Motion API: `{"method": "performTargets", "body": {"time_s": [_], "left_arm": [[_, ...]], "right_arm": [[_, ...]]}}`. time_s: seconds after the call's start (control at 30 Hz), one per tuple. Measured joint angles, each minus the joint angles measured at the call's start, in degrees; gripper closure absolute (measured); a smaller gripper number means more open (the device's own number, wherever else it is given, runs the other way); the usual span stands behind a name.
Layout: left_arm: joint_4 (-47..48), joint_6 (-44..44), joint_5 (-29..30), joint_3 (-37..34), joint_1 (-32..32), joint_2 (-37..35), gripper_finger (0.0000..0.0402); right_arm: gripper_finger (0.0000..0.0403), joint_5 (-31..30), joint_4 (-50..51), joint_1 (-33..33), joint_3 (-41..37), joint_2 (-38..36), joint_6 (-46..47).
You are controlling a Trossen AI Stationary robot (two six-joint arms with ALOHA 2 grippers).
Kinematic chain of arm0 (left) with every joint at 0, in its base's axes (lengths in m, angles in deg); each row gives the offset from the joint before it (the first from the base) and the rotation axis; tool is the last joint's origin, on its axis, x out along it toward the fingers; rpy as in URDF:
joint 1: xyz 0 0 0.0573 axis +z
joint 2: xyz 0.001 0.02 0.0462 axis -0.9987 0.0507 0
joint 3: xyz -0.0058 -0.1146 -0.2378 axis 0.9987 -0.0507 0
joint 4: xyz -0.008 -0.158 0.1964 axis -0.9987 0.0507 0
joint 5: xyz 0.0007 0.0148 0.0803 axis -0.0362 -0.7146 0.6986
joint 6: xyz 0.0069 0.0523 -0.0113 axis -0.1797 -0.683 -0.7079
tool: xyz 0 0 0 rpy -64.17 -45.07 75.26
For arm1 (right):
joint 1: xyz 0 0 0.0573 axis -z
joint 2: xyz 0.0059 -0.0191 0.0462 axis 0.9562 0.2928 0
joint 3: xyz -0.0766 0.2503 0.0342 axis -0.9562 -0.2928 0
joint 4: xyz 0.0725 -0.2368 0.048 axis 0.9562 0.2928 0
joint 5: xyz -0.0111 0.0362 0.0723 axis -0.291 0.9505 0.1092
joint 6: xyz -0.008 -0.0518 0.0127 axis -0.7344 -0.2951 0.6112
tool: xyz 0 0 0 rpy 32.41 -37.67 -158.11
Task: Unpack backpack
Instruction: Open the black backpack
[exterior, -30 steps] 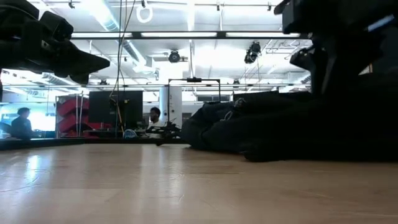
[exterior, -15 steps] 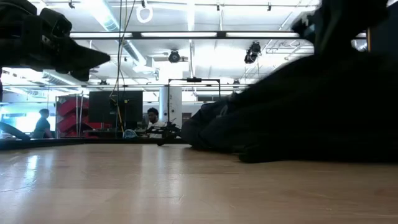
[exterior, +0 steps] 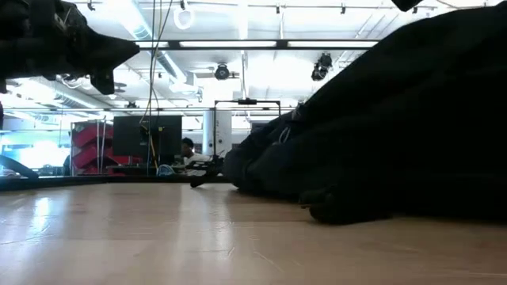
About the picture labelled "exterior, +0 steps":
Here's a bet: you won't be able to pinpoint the black monitor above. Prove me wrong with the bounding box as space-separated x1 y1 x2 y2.
112 115 183 166

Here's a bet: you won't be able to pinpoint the dark blue curved bar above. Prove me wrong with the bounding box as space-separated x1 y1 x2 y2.
0 154 40 180

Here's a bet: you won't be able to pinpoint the red storage bins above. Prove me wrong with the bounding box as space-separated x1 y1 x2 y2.
71 120 143 176

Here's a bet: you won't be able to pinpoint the hanging black cables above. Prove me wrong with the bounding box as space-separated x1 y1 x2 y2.
145 0 175 176

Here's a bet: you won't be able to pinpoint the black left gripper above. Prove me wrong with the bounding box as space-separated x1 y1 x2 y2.
0 0 140 96

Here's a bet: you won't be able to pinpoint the black overhead frame beam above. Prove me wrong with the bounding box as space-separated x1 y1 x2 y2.
130 38 381 51

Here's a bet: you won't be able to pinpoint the person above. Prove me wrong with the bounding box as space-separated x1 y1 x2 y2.
180 137 213 177

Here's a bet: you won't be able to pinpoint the black backpack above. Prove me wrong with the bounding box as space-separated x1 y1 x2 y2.
189 6 507 226

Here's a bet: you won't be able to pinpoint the round black ceiling spotlight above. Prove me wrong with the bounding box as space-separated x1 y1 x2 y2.
214 63 231 81

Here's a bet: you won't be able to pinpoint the white pillar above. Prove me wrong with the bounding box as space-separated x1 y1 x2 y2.
202 109 233 158

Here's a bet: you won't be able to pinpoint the black ceiling camera cluster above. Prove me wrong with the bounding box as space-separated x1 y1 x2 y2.
311 52 334 82

